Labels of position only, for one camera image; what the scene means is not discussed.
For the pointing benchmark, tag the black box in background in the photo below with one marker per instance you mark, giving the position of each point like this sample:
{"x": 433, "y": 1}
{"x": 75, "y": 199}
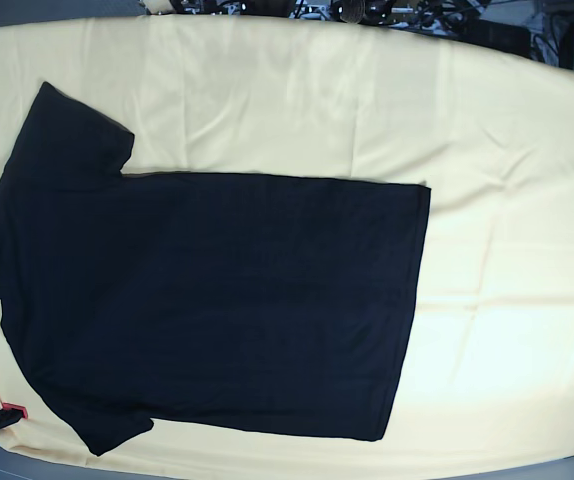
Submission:
{"x": 498, "y": 36}

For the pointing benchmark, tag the yellow table cloth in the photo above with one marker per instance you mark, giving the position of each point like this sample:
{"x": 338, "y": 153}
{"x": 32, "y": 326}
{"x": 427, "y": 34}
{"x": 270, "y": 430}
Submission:
{"x": 488, "y": 377}

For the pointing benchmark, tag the black T-shirt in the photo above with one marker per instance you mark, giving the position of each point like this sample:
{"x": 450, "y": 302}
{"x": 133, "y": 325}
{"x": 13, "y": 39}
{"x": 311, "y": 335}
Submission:
{"x": 255, "y": 302}

